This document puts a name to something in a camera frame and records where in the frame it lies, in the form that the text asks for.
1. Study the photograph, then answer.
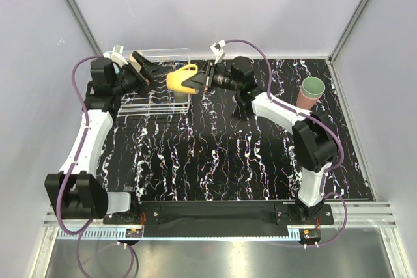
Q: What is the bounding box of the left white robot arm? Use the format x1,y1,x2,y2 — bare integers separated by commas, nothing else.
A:
44,51,169,223

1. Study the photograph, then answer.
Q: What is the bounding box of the black marble pattern mat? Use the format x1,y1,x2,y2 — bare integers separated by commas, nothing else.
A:
97,59,373,201

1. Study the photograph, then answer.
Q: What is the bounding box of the pink plastic cup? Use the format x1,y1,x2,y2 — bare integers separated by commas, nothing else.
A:
296,89,323,110

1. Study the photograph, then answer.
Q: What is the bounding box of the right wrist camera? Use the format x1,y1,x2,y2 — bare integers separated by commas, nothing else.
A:
210,40,226,64

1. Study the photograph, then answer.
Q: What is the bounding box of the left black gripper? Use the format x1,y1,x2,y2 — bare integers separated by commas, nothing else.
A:
112,52,169,97

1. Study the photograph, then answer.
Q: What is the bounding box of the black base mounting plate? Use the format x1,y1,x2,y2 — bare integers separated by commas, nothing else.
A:
104,200,334,226

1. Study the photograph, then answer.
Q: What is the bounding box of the white grey mug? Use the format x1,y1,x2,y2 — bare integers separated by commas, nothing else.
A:
233,94,250,113

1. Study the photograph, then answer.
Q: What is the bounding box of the slotted cable duct rail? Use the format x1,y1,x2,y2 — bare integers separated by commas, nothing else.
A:
57,225,304,242

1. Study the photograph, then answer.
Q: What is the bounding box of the mint green cup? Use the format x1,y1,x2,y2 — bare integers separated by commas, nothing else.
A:
301,77,325,99

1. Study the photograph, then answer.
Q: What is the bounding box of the beige small mug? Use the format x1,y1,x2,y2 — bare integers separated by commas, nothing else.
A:
173,92,189,104

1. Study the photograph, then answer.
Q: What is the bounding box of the yellow cup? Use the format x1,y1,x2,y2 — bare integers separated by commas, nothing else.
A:
166,64,198,94

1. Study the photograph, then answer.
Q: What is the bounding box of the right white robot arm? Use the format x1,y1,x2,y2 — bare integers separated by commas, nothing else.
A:
169,56,339,224

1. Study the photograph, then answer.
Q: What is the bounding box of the orange connector box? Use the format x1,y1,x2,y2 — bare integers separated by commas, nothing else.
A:
300,229,321,242
125,228,143,238

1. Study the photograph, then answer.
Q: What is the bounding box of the right orange connector box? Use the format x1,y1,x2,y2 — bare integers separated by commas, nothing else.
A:
300,229,321,242

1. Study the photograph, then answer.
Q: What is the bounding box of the left orange connector box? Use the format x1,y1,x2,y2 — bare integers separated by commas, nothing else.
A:
125,228,143,238

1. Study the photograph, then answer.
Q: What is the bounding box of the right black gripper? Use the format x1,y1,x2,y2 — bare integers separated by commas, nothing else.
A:
182,61,240,94

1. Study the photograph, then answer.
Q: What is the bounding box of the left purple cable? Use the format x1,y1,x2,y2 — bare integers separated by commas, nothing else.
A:
55,55,141,277

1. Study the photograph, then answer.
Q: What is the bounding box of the tan beige tall cup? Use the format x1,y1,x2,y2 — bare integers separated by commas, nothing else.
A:
129,53,142,73

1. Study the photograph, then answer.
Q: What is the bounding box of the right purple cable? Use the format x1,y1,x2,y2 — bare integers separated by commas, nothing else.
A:
224,38,349,248

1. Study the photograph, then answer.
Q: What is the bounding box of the purple cable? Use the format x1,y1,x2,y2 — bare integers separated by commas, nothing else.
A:
224,38,349,248
55,55,141,277

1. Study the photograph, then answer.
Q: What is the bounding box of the white wire dish rack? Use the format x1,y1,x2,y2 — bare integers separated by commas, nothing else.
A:
118,48,190,117

